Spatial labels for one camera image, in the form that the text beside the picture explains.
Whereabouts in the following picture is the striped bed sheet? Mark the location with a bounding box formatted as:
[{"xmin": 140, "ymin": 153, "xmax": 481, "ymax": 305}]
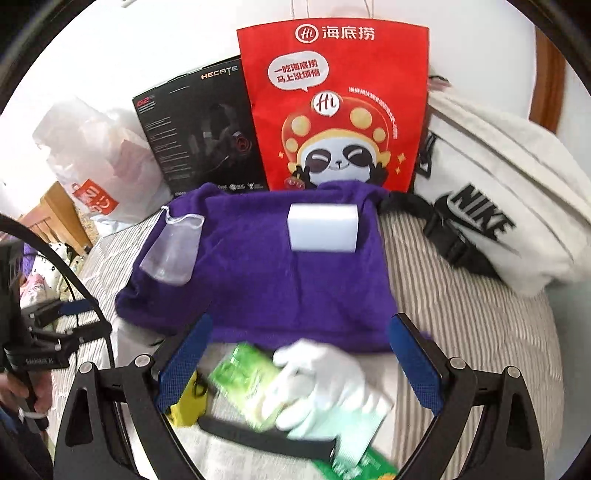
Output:
[{"xmin": 46, "ymin": 212, "xmax": 568, "ymax": 480}]

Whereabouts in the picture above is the white sponge block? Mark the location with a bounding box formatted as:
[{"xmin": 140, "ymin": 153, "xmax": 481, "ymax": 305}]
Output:
[{"xmin": 287, "ymin": 203, "xmax": 360, "ymax": 253}]

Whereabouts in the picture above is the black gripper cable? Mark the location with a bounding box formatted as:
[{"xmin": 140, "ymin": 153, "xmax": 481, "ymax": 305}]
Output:
[{"xmin": 0, "ymin": 213, "xmax": 116, "ymax": 370}]

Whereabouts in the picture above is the red paper bag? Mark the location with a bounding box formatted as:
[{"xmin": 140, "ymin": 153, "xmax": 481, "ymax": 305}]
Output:
[{"xmin": 236, "ymin": 0, "xmax": 430, "ymax": 193}]

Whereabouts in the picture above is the black watch strap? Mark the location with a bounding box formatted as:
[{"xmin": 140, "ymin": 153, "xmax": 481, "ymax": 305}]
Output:
[{"xmin": 198, "ymin": 415, "xmax": 336, "ymax": 462}]

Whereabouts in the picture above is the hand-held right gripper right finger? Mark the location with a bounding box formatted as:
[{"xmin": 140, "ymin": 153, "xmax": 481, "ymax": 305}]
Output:
[{"xmin": 388, "ymin": 314, "xmax": 546, "ymax": 480}]

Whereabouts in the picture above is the person's left hand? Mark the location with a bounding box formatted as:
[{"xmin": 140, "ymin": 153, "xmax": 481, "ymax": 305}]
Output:
[{"xmin": 0, "ymin": 369, "xmax": 53, "ymax": 416}]

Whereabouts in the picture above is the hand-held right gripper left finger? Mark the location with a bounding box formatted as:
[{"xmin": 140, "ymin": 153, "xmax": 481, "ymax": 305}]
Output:
[{"xmin": 54, "ymin": 314, "xmax": 214, "ymax": 480}]

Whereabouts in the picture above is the wooden cabinet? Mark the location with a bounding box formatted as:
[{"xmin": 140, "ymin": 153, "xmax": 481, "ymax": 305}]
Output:
[{"xmin": 21, "ymin": 181, "xmax": 95, "ymax": 259}]

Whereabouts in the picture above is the white waist bag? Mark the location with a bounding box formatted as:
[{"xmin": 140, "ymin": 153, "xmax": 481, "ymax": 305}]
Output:
[{"xmin": 376, "ymin": 74, "xmax": 578, "ymax": 296}]

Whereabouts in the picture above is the purple towel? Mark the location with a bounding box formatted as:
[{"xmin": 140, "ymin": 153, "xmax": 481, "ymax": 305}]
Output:
[{"xmin": 115, "ymin": 181, "xmax": 432, "ymax": 354}]

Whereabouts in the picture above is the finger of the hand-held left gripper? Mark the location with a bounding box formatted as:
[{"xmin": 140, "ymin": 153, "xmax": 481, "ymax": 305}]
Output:
[
  {"xmin": 28, "ymin": 323, "xmax": 112, "ymax": 357},
  {"xmin": 23, "ymin": 298, "xmax": 94, "ymax": 328}
]

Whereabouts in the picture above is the yellow pouch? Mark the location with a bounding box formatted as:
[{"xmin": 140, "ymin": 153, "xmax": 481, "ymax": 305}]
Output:
[{"xmin": 166, "ymin": 369, "xmax": 213, "ymax": 428}]

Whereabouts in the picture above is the white plastic shopping bag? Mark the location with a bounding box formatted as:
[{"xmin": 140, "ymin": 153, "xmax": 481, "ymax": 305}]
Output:
[{"xmin": 32, "ymin": 99, "xmax": 174, "ymax": 234}]

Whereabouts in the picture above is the black headphone box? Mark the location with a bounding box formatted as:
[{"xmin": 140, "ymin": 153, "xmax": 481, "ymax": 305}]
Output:
[{"xmin": 132, "ymin": 55, "xmax": 269, "ymax": 197}]

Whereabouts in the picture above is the green packet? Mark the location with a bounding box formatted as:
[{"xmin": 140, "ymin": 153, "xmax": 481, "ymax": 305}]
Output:
[{"xmin": 208, "ymin": 342, "xmax": 400, "ymax": 480}]

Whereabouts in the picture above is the white glove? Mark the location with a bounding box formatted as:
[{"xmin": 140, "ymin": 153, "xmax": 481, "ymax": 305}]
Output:
[{"xmin": 272, "ymin": 339, "xmax": 393, "ymax": 439}]

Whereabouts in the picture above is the wooden headboard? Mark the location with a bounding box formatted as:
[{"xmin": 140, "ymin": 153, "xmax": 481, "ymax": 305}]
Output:
[{"xmin": 529, "ymin": 23, "xmax": 568, "ymax": 134}]

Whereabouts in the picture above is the clear plastic bag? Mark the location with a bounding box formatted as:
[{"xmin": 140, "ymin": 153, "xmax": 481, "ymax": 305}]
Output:
[{"xmin": 140, "ymin": 205, "xmax": 205, "ymax": 285}]

